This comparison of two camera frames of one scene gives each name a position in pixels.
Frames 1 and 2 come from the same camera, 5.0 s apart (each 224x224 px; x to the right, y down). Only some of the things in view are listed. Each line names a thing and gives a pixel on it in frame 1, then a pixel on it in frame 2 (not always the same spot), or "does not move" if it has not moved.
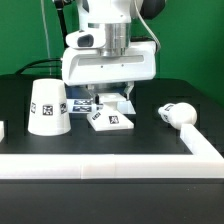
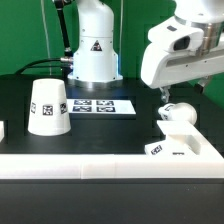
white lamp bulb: (178, 114) does not move
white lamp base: (110, 116) to (183, 138)
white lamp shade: (49, 110) does not move
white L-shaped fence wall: (205, 163) does not move
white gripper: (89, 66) to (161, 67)
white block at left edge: (2, 130) does not move
